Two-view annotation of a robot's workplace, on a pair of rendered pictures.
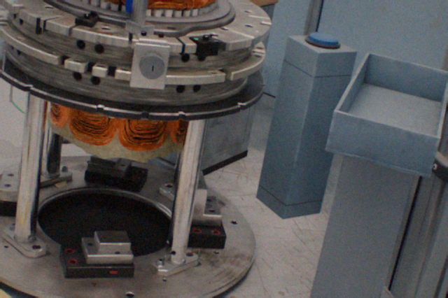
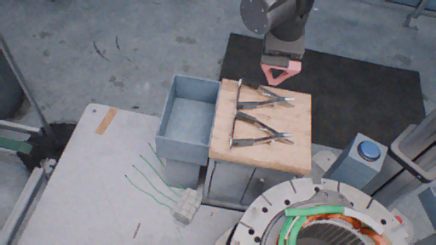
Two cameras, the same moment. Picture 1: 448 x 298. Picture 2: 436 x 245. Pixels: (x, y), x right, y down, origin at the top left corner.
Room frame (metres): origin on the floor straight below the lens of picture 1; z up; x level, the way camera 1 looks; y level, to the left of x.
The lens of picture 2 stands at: (1.01, 0.39, 1.66)
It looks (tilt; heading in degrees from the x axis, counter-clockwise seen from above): 56 degrees down; 329
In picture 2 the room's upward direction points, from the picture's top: 11 degrees clockwise
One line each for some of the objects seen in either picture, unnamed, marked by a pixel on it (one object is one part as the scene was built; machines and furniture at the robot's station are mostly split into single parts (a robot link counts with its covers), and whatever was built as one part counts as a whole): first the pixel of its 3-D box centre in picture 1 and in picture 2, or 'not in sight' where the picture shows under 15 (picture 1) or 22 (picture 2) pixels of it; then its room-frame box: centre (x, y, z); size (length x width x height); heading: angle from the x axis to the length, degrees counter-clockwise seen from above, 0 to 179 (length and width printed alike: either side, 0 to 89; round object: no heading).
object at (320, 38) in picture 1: (323, 38); (370, 150); (1.21, -0.11, 1.04); 0.04 x 0.04 x 0.01
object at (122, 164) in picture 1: (110, 161); not in sight; (1.15, 0.15, 0.83); 0.05 x 0.04 x 0.02; 85
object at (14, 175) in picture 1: (18, 173); not in sight; (1.02, 0.25, 0.85); 0.06 x 0.04 x 0.05; 9
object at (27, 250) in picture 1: (24, 240); not in sight; (0.93, 0.21, 0.81); 0.07 x 0.03 x 0.01; 49
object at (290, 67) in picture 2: not in sight; (278, 62); (1.37, 0.08, 1.20); 0.07 x 0.07 x 0.09; 59
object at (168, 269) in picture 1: (174, 262); not in sight; (0.95, 0.03, 0.81); 0.07 x 0.03 x 0.01; 139
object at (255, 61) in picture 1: (243, 65); not in sight; (0.98, -0.01, 1.05); 0.09 x 0.04 x 0.01; 147
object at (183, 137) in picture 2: not in sight; (187, 142); (1.41, 0.22, 0.92); 0.17 x 0.11 x 0.28; 149
